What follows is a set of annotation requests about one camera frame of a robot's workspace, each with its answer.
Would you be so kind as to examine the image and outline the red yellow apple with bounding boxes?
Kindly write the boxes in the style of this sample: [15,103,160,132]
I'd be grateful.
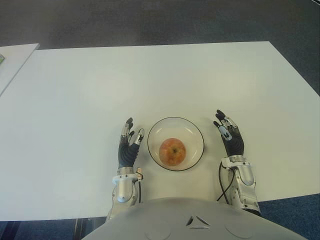
[159,137,187,166]

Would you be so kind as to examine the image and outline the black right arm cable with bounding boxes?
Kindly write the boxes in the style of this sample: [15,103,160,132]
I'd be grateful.
[216,161,236,204]

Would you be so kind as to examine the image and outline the grey robot torso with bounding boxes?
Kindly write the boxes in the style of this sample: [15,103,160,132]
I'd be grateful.
[81,197,305,240]

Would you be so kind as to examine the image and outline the left robot hand black silver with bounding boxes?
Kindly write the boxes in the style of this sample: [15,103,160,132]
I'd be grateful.
[117,116,146,170]

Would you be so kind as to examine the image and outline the white plate black rim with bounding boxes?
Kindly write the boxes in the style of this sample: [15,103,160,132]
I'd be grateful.
[146,116,205,172]

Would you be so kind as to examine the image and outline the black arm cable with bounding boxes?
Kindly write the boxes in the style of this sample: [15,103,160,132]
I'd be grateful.
[136,172,145,204]
[216,161,236,204]

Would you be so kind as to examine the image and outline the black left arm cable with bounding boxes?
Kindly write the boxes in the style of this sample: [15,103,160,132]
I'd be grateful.
[136,172,145,204]

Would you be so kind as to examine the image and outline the right robot hand black silver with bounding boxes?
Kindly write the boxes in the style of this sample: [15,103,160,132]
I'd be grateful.
[212,109,245,158]

